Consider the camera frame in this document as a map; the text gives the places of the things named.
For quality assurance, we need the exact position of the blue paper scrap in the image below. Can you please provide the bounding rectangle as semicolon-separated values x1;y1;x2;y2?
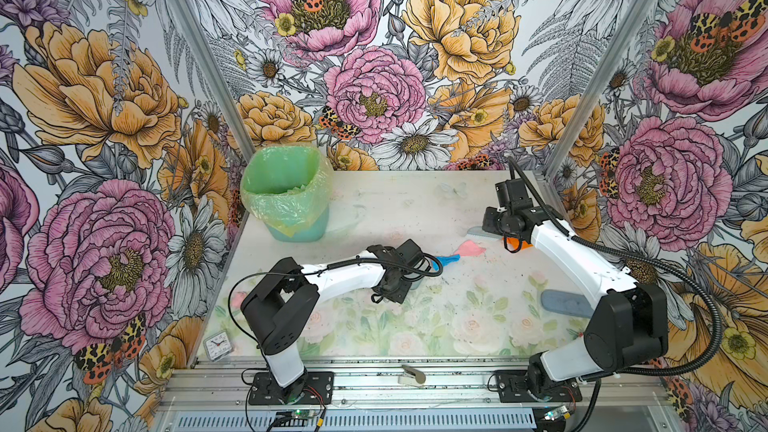
430;254;461;270

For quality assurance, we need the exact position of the orange paper scrap right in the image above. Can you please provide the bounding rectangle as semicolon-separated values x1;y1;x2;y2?
505;237;531;253

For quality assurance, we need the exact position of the green bin with bag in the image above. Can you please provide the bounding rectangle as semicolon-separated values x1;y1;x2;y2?
240;145;333;242

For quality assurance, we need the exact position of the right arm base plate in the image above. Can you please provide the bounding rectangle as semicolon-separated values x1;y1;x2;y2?
487;369;583;404

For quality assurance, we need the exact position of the blue-grey oval case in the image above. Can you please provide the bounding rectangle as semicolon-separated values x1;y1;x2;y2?
540;289;593;319

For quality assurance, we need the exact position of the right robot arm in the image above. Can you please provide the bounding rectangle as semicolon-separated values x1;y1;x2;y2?
482;176;668;398

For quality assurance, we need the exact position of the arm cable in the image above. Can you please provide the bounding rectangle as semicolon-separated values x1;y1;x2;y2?
226;250;445;343
508;157;724;378

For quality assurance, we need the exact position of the aluminium rail frame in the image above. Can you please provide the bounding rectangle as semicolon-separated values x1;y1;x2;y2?
150;358;684;431

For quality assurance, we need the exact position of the grey-blue dustpan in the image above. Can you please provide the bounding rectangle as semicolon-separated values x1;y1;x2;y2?
403;262;435;288

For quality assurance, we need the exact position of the pink paper scrap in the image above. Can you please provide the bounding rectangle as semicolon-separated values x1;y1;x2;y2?
454;240;486;258

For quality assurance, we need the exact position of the grey-blue hand brush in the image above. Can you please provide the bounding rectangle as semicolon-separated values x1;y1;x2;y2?
467;226;499;238

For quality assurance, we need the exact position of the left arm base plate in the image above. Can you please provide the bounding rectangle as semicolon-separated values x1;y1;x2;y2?
247;371;335;406

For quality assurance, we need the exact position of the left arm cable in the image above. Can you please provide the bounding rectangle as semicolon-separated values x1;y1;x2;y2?
226;250;445;343

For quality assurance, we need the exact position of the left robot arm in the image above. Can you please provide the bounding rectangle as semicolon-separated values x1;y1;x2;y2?
240;240;443;389

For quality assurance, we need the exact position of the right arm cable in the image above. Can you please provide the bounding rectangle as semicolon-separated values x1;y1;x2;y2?
508;157;724;378

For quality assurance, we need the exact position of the small clock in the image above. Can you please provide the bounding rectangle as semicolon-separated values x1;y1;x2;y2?
203;331;234;361

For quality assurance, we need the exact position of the beige clip on rail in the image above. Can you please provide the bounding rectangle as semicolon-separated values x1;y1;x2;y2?
398;364;426;387

